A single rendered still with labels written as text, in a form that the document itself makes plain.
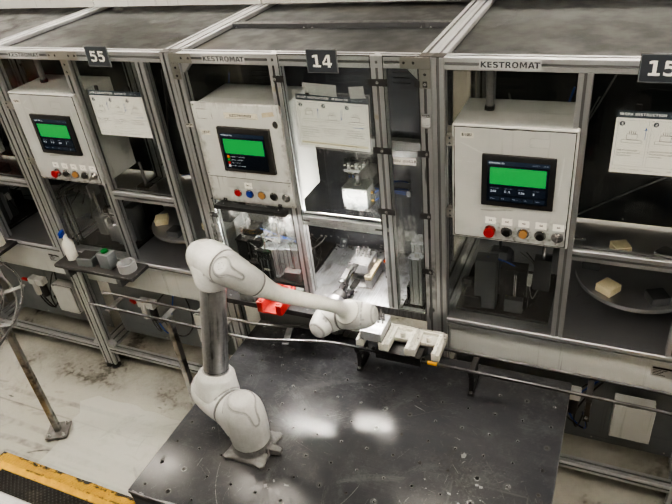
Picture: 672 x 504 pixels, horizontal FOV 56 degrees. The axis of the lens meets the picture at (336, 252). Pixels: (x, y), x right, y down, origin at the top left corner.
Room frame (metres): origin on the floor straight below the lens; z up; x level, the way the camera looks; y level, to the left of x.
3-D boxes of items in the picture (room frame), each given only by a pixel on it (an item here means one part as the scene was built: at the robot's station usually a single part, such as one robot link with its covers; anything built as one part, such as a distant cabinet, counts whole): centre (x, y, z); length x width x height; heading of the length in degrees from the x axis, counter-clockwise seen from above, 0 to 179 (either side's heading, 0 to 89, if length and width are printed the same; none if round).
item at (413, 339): (2.02, -0.23, 0.84); 0.36 x 0.14 x 0.10; 63
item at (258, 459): (1.70, 0.41, 0.71); 0.22 x 0.18 x 0.06; 63
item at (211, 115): (2.56, 0.28, 1.60); 0.42 x 0.29 x 0.46; 63
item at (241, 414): (1.71, 0.43, 0.85); 0.18 x 0.16 x 0.22; 40
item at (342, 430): (1.70, 0.00, 0.66); 1.50 x 1.06 x 0.04; 63
